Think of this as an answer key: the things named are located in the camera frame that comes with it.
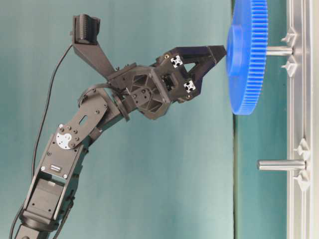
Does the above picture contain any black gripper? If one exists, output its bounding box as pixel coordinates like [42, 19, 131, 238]
[108, 45, 227, 120]

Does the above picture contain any large blue plastic gear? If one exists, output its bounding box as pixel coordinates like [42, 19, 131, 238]
[226, 0, 268, 115]

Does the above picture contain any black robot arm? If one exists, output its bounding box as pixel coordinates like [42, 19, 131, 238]
[9, 43, 226, 239]

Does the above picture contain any upper steel shaft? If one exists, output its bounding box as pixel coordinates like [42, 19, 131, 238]
[266, 46, 293, 56]

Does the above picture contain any steel shaft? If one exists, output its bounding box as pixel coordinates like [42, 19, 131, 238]
[266, 46, 293, 56]
[257, 160, 306, 171]

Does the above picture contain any lower steel shaft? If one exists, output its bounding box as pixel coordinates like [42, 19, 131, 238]
[257, 160, 306, 171]

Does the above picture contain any white bracket below upper shaft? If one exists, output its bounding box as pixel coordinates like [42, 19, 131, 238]
[281, 55, 298, 78]

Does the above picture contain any white bracket below shaft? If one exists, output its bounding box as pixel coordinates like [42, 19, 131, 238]
[281, 55, 298, 78]
[293, 170, 310, 191]

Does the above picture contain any white bracket above upper shaft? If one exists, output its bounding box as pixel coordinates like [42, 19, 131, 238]
[281, 27, 299, 47]

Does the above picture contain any white bracket above shaft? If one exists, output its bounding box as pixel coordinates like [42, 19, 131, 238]
[281, 27, 299, 47]
[293, 138, 311, 161]

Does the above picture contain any aluminium extrusion rail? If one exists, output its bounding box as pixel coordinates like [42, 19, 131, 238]
[287, 0, 319, 239]

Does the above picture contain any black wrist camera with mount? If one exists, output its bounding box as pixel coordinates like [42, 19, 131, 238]
[72, 14, 115, 78]

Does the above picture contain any white bracket above lower shaft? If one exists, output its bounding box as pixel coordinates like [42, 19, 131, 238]
[293, 138, 311, 161]

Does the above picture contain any white bracket below lower shaft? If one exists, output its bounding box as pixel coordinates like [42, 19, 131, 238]
[293, 170, 310, 191]

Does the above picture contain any black camera cable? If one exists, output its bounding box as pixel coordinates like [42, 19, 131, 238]
[8, 43, 74, 239]

